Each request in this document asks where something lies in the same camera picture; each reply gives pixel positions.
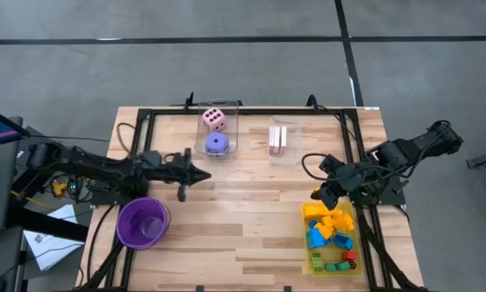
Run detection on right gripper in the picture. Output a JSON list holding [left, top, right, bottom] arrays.
[[317, 153, 353, 210]]

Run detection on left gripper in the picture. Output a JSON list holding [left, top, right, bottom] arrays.
[[161, 148, 212, 203]]

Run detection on large orange-yellow toy block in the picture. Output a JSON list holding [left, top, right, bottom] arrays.
[[303, 204, 329, 221]]

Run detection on purple foam dice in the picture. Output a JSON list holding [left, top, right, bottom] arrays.
[[204, 131, 230, 157]]

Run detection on large blue toy block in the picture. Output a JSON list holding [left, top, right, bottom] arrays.
[[306, 228, 327, 250]]

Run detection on pink foam dice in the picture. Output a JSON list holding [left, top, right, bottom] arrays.
[[201, 107, 227, 133]]

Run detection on lime green toy brick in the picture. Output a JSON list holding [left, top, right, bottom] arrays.
[[311, 251, 325, 273]]

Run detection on yellow translucent plastic bin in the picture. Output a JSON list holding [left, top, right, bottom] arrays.
[[302, 200, 365, 277]]

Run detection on frosted clear plastic bin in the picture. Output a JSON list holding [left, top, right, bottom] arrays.
[[268, 115, 303, 166]]

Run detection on purple plastic bucket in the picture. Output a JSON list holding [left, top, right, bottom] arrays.
[[115, 197, 171, 251]]

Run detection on tall clear plastic container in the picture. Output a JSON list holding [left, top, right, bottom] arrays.
[[194, 99, 239, 158]]

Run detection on white paper sheets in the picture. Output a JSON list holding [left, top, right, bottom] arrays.
[[23, 204, 85, 272]]

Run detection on black equipment case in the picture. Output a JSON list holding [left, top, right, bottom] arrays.
[[13, 125, 72, 195]]

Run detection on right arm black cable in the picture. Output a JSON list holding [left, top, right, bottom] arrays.
[[301, 152, 337, 183]]

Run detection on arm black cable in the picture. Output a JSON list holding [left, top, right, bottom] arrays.
[[116, 121, 137, 158], [301, 152, 337, 183]]

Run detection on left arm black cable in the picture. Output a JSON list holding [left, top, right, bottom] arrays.
[[116, 121, 137, 158]]

